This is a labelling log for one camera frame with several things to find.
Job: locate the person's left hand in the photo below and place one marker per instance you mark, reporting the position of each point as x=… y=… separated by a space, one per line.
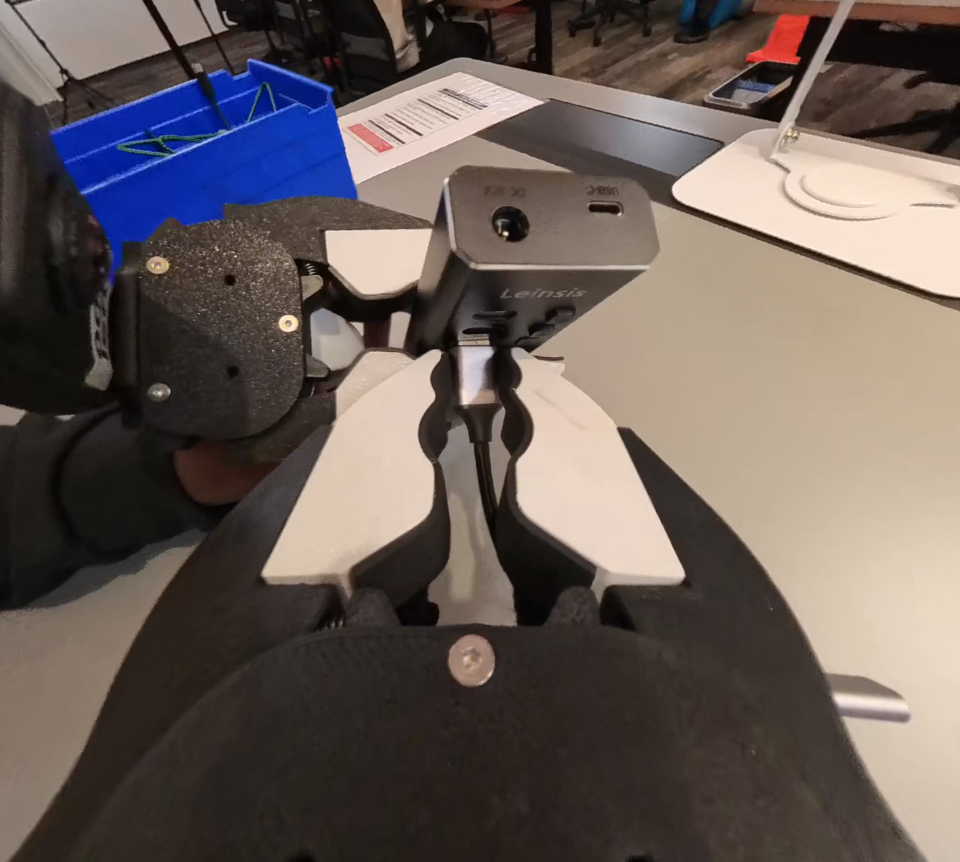
x=217 y=472

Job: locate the grey desk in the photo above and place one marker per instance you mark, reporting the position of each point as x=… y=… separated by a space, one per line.
x=787 y=427

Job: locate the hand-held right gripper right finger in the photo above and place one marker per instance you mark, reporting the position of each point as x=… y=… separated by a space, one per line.
x=592 y=495

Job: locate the white document stand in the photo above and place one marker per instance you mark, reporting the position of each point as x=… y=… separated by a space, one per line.
x=750 y=202

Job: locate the person's left forearm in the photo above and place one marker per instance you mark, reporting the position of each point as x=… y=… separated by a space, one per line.
x=75 y=502

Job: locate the black usb hub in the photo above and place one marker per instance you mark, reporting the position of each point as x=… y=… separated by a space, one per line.
x=540 y=225

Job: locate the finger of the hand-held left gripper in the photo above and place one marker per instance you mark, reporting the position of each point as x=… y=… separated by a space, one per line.
x=375 y=262
x=367 y=378

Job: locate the red plastic object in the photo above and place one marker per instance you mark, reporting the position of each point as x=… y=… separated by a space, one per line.
x=780 y=41

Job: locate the blue plastic bin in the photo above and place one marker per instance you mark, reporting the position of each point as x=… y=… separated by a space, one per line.
x=225 y=150

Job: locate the paper sheet red label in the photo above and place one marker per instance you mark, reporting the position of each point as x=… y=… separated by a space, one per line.
x=465 y=112

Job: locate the grey usb plug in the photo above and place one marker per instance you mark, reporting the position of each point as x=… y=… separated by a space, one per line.
x=870 y=701

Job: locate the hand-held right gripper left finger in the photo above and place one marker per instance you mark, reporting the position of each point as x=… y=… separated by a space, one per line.
x=360 y=495

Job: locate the dark plastic tray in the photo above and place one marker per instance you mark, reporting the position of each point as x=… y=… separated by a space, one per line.
x=750 y=86

